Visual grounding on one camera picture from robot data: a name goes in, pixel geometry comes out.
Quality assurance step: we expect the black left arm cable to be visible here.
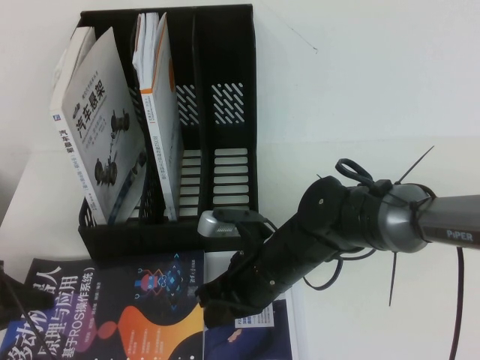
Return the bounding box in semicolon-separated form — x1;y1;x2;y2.
0;258;35;328

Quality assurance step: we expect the grey car suspension book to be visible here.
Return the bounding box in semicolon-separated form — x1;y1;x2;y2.
48;26;148;227

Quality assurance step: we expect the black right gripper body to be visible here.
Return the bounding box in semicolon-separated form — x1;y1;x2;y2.
220;242;296;316

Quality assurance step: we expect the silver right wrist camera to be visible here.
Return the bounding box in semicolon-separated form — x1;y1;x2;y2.
197;208;269;241

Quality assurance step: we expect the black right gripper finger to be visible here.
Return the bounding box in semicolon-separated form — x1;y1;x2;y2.
203;301;260;332
196;278;236;304

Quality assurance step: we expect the dark mobile robot book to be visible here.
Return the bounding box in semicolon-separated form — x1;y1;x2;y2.
5;250;206;360

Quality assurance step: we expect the black zip tie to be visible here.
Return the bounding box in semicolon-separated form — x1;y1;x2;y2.
392;144;437;188
387;250;401;308

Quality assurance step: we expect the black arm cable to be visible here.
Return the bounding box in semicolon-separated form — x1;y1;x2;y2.
258;157;376;290
454;243;468;360
0;258;35;328

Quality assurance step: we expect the black plastic book stand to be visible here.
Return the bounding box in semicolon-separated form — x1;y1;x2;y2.
76;4;262;260

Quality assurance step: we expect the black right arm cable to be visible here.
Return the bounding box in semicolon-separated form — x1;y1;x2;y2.
258;157;376;290
454;243;468;360

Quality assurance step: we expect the black right camera mount bracket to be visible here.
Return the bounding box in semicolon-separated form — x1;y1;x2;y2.
235;220;278;260

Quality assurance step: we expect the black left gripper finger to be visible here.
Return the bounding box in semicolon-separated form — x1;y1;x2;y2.
6;278;56;308

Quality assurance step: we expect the white book orange stripe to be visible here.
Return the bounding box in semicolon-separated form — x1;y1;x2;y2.
130;12;182;222

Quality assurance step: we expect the white magazine with man portrait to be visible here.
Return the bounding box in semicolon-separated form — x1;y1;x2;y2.
204;250;300;360

